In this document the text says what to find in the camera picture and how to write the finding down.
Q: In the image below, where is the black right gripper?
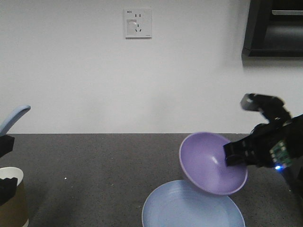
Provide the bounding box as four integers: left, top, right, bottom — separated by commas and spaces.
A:
223, 95, 303, 168

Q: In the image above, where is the brown paper cup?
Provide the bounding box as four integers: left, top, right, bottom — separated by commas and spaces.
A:
0, 167, 29, 227

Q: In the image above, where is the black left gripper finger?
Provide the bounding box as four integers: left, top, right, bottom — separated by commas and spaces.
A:
0, 177, 18, 205
0, 135, 15, 157

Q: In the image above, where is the purple plastic bowl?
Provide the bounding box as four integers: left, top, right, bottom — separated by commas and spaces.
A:
179, 132, 248, 196

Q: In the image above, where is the light blue plastic spoon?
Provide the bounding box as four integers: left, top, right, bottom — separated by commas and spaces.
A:
0, 105, 31, 136

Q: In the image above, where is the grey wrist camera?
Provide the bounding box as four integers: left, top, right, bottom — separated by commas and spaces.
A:
240, 93, 260, 112

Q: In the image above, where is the light blue plate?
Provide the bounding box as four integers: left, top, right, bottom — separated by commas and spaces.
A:
142, 180, 246, 227

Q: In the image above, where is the white wall socket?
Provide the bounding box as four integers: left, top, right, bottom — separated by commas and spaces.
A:
124, 8, 152, 39

